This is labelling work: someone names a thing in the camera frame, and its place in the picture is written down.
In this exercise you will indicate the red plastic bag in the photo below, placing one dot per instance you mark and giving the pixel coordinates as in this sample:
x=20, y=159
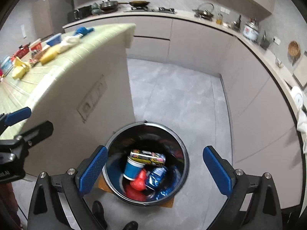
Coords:
x=134, y=189

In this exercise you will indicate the black shoe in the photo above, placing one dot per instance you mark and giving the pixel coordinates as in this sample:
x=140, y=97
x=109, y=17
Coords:
x=98, y=212

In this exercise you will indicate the black yellow drink can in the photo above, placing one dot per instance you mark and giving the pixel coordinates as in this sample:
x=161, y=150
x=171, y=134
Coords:
x=148, y=158

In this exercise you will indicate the blue white jar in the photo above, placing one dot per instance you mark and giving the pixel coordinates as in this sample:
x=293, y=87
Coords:
x=6, y=64

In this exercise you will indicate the yellow sponge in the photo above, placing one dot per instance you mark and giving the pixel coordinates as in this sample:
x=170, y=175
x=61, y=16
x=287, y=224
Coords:
x=50, y=54

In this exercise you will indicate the red white snack wrapper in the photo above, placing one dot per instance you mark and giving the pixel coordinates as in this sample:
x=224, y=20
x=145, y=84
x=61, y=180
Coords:
x=36, y=56

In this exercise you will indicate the white paper towel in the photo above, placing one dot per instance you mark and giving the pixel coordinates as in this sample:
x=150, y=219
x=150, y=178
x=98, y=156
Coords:
x=67, y=43

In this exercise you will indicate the refrigerator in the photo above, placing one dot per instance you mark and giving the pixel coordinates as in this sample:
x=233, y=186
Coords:
x=50, y=16

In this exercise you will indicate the red white paper cup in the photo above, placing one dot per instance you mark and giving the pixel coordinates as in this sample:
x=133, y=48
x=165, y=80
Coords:
x=38, y=45

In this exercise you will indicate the blue white paper cup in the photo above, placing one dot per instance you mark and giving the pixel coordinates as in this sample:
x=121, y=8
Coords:
x=132, y=169

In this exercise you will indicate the red cooking pot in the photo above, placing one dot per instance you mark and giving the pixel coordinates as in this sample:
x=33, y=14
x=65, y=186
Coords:
x=22, y=51

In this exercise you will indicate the black trash bin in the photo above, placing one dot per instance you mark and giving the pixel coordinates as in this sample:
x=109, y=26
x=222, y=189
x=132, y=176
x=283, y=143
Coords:
x=152, y=137

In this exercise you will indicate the black lidded wok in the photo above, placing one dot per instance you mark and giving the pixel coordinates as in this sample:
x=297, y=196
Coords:
x=108, y=5

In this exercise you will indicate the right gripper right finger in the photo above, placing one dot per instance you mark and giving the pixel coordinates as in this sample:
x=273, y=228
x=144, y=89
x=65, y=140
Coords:
x=252, y=201

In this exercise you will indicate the white rice cooker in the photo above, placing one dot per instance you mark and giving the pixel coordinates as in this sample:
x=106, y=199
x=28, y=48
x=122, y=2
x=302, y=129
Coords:
x=251, y=29

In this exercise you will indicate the gas stove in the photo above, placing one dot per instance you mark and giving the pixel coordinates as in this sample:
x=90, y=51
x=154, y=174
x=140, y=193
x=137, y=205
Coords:
x=159, y=9

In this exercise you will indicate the frying pan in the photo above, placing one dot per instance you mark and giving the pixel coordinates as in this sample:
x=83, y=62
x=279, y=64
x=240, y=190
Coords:
x=136, y=3

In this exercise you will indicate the blue Pepsi can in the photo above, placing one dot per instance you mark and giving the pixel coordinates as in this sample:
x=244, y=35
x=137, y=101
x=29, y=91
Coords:
x=155, y=178

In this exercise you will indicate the blue plastic bowl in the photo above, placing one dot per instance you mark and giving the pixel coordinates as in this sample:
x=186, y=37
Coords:
x=54, y=40

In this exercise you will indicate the teal ceramic vase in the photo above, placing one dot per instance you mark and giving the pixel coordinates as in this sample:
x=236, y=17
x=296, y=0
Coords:
x=95, y=9

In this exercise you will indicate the black microwave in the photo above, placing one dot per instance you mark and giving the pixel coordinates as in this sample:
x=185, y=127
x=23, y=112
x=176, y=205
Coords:
x=79, y=14

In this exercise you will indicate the blue cloth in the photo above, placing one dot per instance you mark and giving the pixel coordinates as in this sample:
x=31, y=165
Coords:
x=82, y=31

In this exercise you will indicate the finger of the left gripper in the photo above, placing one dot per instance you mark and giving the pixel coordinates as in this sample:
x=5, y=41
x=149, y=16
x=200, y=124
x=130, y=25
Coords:
x=10, y=119
x=18, y=147

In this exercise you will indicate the dark glass bottle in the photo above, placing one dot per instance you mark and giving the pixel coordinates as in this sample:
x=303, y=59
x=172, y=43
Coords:
x=236, y=25

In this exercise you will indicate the oil bottle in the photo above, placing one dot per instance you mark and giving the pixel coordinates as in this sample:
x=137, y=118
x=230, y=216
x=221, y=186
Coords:
x=219, y=19

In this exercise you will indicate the woven basket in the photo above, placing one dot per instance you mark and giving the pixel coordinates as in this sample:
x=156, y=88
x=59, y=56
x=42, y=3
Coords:
x=294, y=49

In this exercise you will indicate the cutting board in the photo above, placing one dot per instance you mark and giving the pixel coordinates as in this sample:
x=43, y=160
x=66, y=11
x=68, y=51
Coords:
x=300, y=71

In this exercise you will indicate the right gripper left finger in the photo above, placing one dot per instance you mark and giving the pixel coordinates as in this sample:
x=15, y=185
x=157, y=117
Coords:
x=46, y=211

